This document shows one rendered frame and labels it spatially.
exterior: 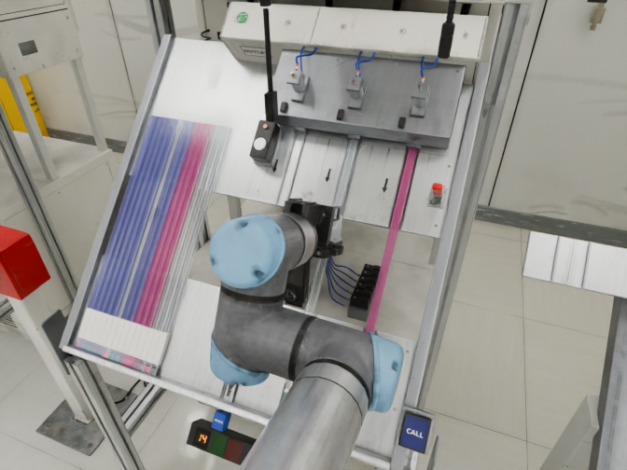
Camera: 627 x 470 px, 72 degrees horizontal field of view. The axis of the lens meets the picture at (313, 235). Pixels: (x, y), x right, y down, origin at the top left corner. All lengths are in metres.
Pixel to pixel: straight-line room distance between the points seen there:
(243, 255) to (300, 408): 0.16
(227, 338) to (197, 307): 0.37
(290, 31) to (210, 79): 0.22
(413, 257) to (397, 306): 0.21
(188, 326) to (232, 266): 0.43
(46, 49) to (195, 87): 0.94
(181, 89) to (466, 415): 1.40
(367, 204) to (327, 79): 0.24
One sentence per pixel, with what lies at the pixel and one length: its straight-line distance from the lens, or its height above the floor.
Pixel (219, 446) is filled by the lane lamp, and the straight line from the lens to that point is 0.87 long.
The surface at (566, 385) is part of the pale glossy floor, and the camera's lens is 1.97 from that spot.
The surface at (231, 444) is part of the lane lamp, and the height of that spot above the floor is 0.66.
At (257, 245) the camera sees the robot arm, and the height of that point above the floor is 1.15.
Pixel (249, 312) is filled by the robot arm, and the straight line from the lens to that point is 0.48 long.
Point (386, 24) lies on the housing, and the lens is 0.85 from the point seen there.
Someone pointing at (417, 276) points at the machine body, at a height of 0.62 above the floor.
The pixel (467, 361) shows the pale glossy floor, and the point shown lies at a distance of 1.89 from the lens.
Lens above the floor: 1.42
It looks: 36 degrees down
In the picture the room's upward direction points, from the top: straight up
